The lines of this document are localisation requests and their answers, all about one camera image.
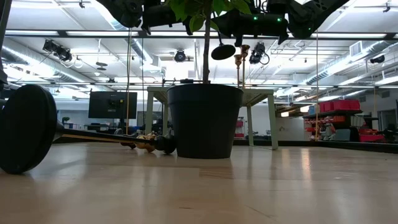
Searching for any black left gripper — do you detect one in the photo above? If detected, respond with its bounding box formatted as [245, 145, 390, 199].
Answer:
[141, 4, 193, 35]

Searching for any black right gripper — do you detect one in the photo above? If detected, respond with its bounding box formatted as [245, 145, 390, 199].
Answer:
[213, 11, 290, 47]

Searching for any green leafy potted tree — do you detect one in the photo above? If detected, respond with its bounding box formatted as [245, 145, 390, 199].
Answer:
[167, 0, 252, 85]

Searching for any white background table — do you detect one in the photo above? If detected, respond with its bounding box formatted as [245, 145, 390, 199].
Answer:
[144, 86, 279, 151]

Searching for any black monitor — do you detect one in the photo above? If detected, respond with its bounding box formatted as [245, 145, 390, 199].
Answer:
[88, 91, 138, 119]

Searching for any black plant pot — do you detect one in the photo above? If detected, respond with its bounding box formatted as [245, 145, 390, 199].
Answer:
[166, 83, 244, 160]

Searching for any shelf with red bins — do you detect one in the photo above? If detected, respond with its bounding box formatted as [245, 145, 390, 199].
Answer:
[303, 99, 386, 143]

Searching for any yellow hanging cable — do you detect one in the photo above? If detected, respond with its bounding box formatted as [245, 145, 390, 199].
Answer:
[125, 27, 132, 135]
[315, 30, 320, 141]

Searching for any black frame cross beam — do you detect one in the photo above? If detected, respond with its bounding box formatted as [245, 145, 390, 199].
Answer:
[0, 29, 398, 40]

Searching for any silver ventilation duct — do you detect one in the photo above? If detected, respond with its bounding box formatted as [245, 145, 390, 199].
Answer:
[306, 40, 398, 85]

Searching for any black frame post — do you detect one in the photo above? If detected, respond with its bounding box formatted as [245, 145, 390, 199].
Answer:
[0, 0, 12, 85]

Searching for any black table edge rail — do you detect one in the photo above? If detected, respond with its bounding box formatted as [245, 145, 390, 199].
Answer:
[233, 139, 398, 154]

